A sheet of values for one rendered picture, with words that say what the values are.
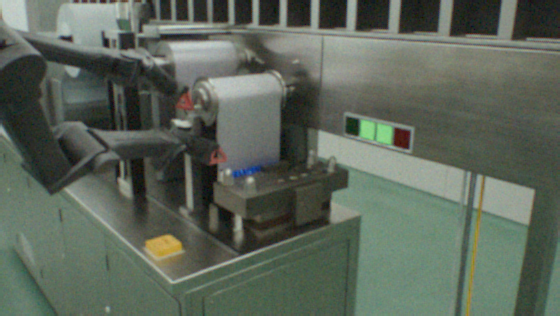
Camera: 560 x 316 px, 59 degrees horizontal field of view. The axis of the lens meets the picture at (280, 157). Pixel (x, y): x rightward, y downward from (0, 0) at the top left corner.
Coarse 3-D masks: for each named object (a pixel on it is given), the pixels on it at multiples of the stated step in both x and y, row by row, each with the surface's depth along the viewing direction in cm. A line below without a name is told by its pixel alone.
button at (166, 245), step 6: (168, 234) 135; (150, 240) 132; (156, 240) 132; (162, 240) 132; (168, 240) 132; (174, 240) 132; (150, 246) 130; (156, 246) 129; (162, 246) 129; (168, 246) 129; (174, 246) 129; (180, 246) 131; (150, 252) 130; (156, 252) 127; (162, 252) 128; (168, 252) 129; (174, 252) 130
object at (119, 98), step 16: (112, 32) 160; (128, 32) 156; (128, 48) 157; (112, 96) 172; (128, 96) 161; (112, 112) 173; (128, 112) 162; (112, 128) 174; (128, 128) 163; (128, 160) 167; (128, 176) 172; (144, 176) 171
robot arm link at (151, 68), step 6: (144, 60) 132; (150, 60) 132; (144, 66) 130; (150, 66) 130; (156, 66) 131; (144, 72) 130; (150, 72) 130; (156, 72) 131; (162, 72) 133; (144, 78) 131; (150, 78) 131; (156, 78) 132; (162, 78) 134; (150, 84) 133; (156, 84) 133
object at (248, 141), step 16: (224, 128) 147; (240, 128) 150; (256, 128) 154; (272, 128) 159; (224, 144) 148; (240, 144) 152; (256, 144) 156; (272, 144) 160; (240, 160) 153; (256, 160) 158; (272, 160) 162
